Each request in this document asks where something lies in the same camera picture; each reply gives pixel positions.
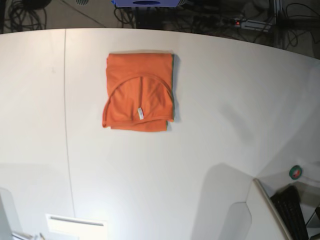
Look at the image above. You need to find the grey power strip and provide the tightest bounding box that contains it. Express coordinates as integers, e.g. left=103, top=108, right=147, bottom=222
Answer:
left=220, top=17, right=274, bottom=32

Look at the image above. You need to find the black keyboard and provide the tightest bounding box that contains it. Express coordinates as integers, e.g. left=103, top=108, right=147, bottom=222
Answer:
left=271, top=185, right=309, bottom=240

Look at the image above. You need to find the green tape roll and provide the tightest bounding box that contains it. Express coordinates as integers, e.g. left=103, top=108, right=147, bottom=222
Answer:
left=289, top=165, right=303, bottom=180

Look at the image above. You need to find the blue box with oval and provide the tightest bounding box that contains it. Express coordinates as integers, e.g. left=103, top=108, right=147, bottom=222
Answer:
left=111, top=0, right=187, bottom=8

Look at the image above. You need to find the orange t-shirt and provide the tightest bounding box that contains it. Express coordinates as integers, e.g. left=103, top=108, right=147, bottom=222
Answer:
left=102, top=52, right=174, bottom=132

